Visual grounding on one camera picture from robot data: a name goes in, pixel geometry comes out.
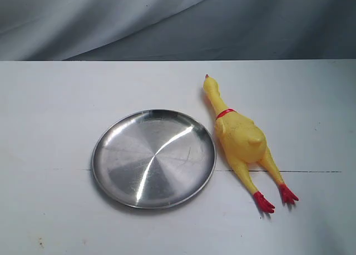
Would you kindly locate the round stainless steel plate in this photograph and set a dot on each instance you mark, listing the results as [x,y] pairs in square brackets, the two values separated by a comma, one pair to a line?
[154,159]

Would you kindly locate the yellow rubber chicken toy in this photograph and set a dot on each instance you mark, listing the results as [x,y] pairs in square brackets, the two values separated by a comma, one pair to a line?
[244,143]

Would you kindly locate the grey backdrop cloth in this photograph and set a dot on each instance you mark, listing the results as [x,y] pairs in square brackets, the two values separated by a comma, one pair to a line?
[176,30]

